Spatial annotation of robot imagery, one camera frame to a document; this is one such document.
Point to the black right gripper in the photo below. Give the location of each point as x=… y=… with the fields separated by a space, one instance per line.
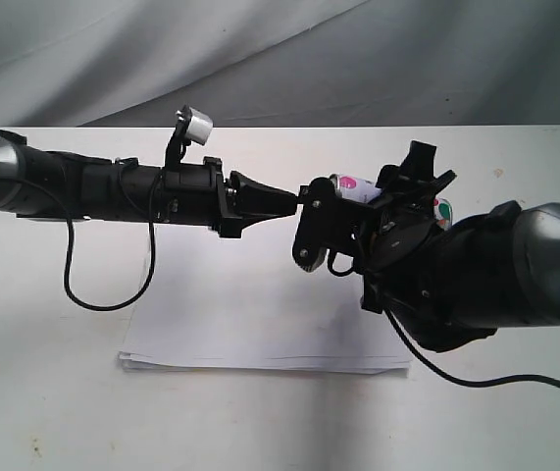
x=382 y=233

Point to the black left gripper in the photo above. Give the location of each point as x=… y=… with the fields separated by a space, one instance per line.
x=199 y=195

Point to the silver spray can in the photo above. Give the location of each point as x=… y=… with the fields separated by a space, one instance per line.
x=364 y=191

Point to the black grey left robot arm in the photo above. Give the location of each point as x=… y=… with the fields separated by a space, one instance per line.
x=55 y=185

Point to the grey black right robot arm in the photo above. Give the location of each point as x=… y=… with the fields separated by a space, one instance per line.
x=446 y=283

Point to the white paper stack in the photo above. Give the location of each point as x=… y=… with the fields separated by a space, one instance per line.
x=265 y=317

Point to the grey backdrop cloth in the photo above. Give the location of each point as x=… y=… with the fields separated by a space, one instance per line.
x=280 y=63

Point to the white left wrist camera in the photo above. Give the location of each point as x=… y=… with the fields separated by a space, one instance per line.
x=192 y=126

